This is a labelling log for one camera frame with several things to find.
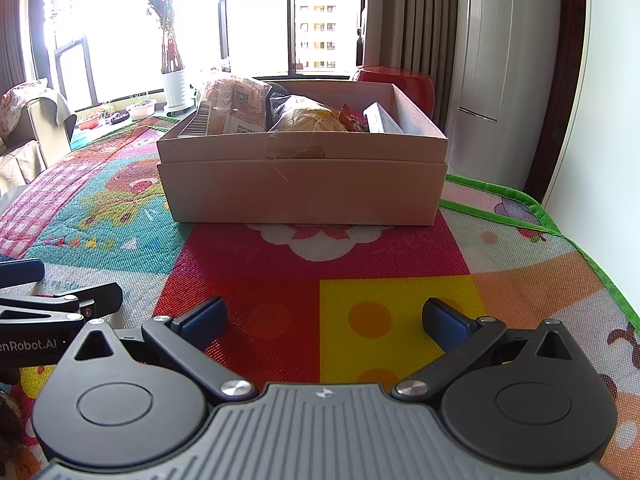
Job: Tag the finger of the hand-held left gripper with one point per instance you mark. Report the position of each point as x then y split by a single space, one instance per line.
100 299
20 272

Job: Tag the black bag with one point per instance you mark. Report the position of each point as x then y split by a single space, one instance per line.
280 105

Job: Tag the colourful play mat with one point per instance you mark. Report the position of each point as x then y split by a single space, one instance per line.
350 270

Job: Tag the small white box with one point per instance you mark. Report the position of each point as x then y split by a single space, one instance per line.
382 119

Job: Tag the dark plant dish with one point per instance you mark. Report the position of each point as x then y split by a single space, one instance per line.
118 117

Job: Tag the red plastic stool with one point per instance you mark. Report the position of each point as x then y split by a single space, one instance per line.
415 90

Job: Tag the floral cloth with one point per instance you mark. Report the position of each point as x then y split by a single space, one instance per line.
25 97

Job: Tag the cardboard box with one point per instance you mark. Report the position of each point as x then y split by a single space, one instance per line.
300 195

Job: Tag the red snack packet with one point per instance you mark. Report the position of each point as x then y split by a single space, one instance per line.
352 119

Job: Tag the white standing air conditioner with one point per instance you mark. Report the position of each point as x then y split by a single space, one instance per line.
485 60

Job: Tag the beige chair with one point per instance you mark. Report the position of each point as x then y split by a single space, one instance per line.
47 135

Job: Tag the small potted plant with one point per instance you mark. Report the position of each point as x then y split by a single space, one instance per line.
141 109

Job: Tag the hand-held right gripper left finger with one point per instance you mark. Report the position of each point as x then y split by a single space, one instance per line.
200 322

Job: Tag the yellow snack bag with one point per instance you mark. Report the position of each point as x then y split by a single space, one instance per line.
310 120

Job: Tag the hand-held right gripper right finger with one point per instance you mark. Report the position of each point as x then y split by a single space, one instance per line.
445 322

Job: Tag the grey curtain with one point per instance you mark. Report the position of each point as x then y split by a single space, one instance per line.
12 35
415 15

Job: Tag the tall plant in white pot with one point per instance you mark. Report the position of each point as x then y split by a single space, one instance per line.
175 87

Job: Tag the red planter tray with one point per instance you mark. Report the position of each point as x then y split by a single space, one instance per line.
89 121

